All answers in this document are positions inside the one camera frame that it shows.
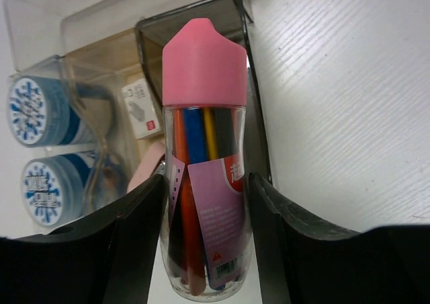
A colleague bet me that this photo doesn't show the white eraser box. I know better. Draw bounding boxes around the white eraser box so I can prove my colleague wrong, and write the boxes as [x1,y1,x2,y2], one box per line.
[122,79,161,139]

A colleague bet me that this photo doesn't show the blue white round tub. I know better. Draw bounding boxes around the blue white round tub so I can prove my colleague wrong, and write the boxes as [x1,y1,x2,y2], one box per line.
[21,151,97,228]
[7,75,95,148]

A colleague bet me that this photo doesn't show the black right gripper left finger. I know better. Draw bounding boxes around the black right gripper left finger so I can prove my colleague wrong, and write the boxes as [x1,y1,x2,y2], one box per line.
[1,174,165,303]

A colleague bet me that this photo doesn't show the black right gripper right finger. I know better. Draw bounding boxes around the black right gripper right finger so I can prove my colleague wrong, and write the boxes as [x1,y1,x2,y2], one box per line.
[248,174,429,303]

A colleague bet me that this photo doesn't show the clear desk organizer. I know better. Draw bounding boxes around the clear desk organizer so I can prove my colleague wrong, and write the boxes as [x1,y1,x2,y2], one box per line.
[2,0,273,231]

